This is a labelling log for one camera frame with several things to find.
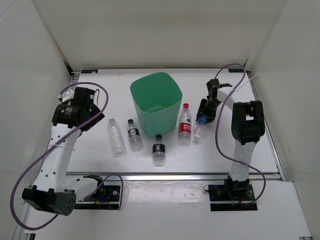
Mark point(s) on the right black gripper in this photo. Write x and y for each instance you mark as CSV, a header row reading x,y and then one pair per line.
x,y
211,115

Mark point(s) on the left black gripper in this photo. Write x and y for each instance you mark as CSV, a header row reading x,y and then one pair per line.
x,y
87,127

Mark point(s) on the blue label bottle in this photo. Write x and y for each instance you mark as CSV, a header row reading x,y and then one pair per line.
x,y
199,127

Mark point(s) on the red label bottle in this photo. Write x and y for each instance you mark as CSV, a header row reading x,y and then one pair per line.
x,y
184,126

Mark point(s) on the clear bottle white cap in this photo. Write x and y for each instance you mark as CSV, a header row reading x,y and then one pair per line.
x,y
116,138

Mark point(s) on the clear bottle black label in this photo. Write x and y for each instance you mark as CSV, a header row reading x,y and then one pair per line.
x,y
134,137

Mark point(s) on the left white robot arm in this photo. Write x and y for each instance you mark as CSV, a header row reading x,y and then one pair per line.
x,y
49,192

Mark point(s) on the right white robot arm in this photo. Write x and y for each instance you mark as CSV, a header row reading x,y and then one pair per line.
x,y
247,127

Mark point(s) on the green plastic bin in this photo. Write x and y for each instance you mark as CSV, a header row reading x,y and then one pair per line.
x,y
157,100

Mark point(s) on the short bottle black label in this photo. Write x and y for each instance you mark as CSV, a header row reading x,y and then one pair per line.
x,y
159,151

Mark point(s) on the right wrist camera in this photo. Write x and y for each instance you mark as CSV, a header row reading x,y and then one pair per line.
x,y
213,83

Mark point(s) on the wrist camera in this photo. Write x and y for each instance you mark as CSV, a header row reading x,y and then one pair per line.
x,y
213,83
84,95

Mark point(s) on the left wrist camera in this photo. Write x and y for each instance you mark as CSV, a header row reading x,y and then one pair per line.
x,y
84,95

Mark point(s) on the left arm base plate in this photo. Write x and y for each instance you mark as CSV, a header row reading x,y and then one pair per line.
x,y
92,193

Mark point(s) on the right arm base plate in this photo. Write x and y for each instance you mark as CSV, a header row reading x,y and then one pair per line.
x,y
231,196

